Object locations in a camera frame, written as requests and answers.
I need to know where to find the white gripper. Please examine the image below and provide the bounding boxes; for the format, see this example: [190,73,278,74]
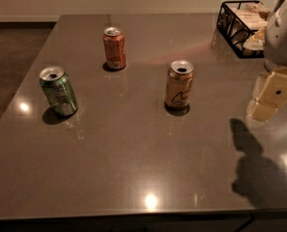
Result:
[246,0,287,122]

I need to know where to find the orange-yellow soda can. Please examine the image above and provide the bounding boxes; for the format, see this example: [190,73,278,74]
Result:
[164,60,194,109]

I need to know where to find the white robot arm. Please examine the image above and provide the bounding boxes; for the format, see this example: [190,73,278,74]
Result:
[244,0,287,122]

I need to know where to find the red-orange soda can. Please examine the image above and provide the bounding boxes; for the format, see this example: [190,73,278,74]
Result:
[102,27,127,70]

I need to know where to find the green soda can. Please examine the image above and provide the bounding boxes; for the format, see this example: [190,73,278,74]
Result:
[40,66,77,116]

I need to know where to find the snack packets in basket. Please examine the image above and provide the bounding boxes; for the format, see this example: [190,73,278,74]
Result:
[230,2,270,54]

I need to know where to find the black wire basket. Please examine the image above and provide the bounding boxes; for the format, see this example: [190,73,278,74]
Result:
[216,0,270,59]

